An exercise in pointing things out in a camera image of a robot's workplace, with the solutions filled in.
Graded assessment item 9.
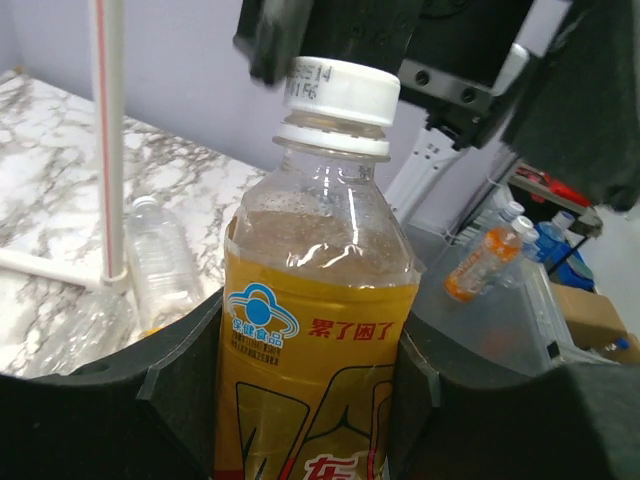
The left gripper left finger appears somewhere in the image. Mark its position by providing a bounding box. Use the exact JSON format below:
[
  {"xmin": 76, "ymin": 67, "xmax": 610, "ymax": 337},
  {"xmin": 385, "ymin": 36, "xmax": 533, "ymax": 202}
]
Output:
[{"xmin": 1, "ymin": 292, "xmax": 222, "ymax": 479}]

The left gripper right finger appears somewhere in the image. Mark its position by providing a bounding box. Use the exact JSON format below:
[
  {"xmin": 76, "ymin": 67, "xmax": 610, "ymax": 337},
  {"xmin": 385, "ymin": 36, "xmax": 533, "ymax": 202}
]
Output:
[{"xmin": 388, "ymin": 315, "xmax": 639, "ymax": 479}]

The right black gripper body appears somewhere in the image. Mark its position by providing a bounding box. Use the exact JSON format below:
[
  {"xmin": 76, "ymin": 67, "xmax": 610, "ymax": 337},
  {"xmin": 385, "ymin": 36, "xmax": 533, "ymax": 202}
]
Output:
[{"xmin": 301, "ymin": 0, "xmax": 533, "ymax": 150}]

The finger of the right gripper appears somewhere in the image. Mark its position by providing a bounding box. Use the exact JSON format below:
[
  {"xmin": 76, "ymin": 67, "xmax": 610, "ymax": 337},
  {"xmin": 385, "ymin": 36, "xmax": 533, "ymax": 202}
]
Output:
[
  {"xmin": 502, "ymin": 1, "xmax": 639, "ymax": 212},
  {"xmin": 233, "ymin": 0, "xmax": 319, "ymax": 88}
]

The white bottle cap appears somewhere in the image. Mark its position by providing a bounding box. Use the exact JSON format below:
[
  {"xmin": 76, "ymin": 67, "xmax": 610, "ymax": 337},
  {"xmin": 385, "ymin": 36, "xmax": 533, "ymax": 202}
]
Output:
[{"xmin": 284, "ymin": 56, "xmax": 401, "ymax": 127}]

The large clear plastic bottle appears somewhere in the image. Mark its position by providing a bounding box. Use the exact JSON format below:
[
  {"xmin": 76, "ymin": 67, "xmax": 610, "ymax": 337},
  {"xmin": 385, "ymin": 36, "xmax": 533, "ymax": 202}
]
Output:
[{"xmin": 125, "ymin": 196, "xmax": 204, "ymax": 336}]

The red gold labelled bottle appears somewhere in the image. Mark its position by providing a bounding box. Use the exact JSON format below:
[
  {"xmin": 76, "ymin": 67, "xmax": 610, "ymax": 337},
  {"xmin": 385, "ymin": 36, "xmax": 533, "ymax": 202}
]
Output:
[{"xmin": 213, "ymin": 57, "xmax": 421, "ymax": 480}]

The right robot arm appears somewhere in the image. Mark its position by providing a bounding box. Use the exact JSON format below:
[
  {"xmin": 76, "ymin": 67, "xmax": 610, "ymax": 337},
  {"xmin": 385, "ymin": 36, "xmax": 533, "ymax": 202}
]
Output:
[{"xmin": 233, "ymin": 1, "xmax": 639, "ymax": 221}]

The small clear plastic bottle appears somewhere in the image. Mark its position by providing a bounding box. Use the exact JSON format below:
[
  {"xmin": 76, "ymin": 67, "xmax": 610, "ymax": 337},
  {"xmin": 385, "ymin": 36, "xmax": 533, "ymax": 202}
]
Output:
[{"xmin": 31, "ymin": 291, "xmax": 137, "ymax": 377}]

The orange labelled bottle in bin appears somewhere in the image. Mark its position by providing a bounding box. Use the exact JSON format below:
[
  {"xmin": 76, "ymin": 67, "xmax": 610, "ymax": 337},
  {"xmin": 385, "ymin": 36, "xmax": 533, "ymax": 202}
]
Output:
[{"xmin": 444, "ymin": 222, "xmax": 522, "ymax": 302}]

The clear plastic storage bin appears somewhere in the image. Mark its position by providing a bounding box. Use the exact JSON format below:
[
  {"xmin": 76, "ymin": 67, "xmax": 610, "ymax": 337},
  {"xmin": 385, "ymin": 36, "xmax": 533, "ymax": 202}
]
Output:
[{"xmin": 404, "ymin": 179, "xmax": 591, "ymax": 376}]

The cardboard box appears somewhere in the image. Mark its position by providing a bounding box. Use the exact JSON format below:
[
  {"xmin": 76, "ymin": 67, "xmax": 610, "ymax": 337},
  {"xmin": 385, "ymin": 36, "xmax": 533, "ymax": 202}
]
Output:
[{"xmin": 552, "ymin": 284, "xmax": 639, "ymax": 365}]

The white pvc pipe frame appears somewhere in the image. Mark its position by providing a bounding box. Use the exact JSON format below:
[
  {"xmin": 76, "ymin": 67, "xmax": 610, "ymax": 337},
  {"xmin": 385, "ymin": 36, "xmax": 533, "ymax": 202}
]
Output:
[{"xmin": 1, "ymin": 1, "xmax": 128, "ymax": 293}]

